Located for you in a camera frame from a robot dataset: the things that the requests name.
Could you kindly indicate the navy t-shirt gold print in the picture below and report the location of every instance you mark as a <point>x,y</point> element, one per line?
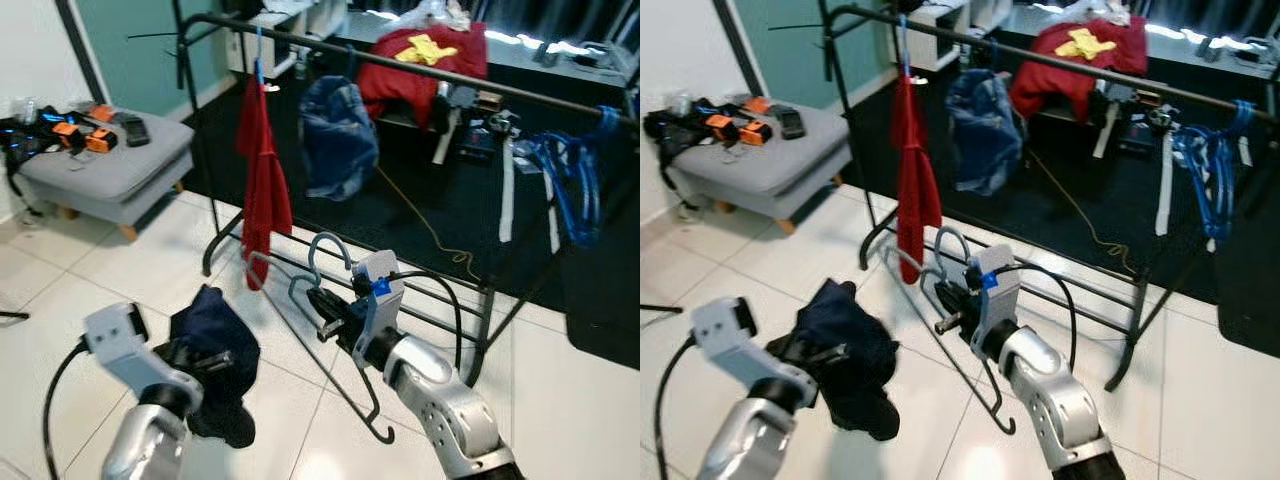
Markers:
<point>850,320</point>
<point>225,320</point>

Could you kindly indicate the grey plastic clothes hanger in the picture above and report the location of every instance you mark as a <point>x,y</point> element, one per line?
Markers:
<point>950,230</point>
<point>330,236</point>

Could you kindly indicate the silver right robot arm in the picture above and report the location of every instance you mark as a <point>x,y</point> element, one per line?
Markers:
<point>440,390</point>
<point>1050,390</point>

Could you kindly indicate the blue plastic hanger bundle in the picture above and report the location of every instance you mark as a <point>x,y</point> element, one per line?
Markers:
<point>1210,170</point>
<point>575,180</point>

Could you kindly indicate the red t-shirt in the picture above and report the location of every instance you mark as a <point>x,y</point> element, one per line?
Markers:
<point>265,180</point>
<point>915,180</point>

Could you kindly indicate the blue denim shorts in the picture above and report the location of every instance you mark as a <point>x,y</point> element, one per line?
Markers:
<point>985,135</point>
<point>340,140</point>

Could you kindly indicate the grey ottoman wooden legs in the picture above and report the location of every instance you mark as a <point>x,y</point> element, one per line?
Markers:
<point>770,175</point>
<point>110,180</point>

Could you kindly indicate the black floor carpet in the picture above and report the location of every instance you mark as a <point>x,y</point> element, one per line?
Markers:
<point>600,300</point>
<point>1110,180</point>

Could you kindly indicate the orange black battery pack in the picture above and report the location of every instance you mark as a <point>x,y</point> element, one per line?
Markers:
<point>757,105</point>
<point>67,135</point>
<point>720,128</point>
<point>755,133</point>
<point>100,140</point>
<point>100,113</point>

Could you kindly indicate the red flag yellow star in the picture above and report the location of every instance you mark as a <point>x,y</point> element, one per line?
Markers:
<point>1050,80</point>
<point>400,85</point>

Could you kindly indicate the black handheld device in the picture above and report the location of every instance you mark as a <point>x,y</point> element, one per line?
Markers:
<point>133,130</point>
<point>790,122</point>

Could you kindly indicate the white shelf unit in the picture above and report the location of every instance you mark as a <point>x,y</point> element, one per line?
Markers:
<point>950,35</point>
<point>290,40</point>

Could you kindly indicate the black metal clothes rack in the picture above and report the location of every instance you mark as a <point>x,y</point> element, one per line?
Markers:
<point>1180,83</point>
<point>500,88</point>

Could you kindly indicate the clear plastic container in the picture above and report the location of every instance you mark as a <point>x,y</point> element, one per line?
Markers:
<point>682,103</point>
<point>27,108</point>

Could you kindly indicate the white crumpled cloth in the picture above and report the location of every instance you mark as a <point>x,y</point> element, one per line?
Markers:
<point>1100,10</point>
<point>430,12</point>

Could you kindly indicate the dark curtain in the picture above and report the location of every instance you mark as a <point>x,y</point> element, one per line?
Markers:
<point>560,15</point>
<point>1220,12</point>

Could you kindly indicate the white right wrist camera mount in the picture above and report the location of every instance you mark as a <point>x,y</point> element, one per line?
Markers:
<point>392,265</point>
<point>1005,262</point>

